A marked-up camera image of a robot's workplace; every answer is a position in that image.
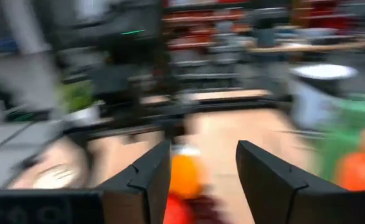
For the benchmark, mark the white trash bin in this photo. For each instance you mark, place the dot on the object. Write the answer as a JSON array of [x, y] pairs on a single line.
[[313, 102]]

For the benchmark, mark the green plastic bottle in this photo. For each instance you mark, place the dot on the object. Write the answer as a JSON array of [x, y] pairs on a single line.
[[338, 140]]

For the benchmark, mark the red tomato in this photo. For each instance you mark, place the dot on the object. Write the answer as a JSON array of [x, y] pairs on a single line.
[[176, 213]]

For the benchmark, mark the orange fruit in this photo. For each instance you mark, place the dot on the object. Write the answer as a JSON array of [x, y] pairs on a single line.
[[185, 174]]

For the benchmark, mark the orange plastic bottle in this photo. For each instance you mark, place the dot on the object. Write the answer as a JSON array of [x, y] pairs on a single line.
[[363, 168]]

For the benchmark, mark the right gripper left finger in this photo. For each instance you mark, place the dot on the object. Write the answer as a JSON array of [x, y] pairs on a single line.
[[145, 174]]

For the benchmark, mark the storage shelving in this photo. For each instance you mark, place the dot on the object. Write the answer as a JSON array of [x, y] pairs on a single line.
[[201, 31]]

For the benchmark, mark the dark red grape bunch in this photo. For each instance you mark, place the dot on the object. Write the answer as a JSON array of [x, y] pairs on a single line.
[[209, 213]]

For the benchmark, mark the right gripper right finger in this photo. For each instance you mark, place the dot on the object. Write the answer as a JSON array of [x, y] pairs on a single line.
[[273, 193]]

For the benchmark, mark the green lettuce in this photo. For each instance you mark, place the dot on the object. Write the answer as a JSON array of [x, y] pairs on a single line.
[[76, 96]]

